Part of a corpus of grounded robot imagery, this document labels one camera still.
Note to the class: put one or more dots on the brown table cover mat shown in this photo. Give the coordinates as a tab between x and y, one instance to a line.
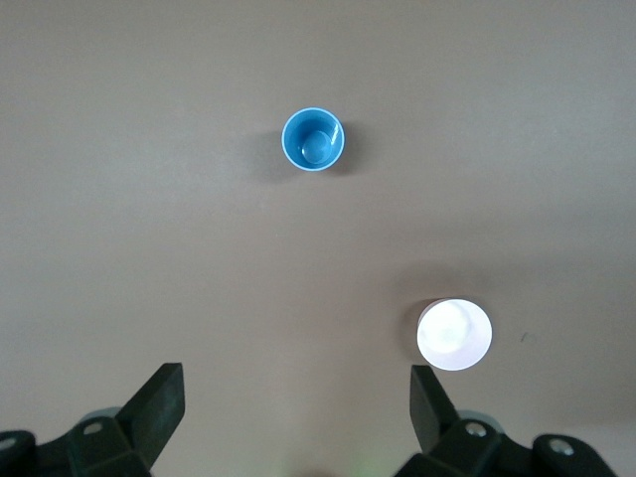
149	199

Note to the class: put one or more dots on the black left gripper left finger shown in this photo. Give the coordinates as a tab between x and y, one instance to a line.
144	422

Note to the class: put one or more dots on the pale green ceramic bowl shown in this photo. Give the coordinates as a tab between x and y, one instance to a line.
454	334

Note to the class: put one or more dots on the blue plastic cup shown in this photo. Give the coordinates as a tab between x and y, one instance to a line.
313	141

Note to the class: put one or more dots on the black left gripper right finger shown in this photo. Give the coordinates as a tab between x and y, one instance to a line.
437	427

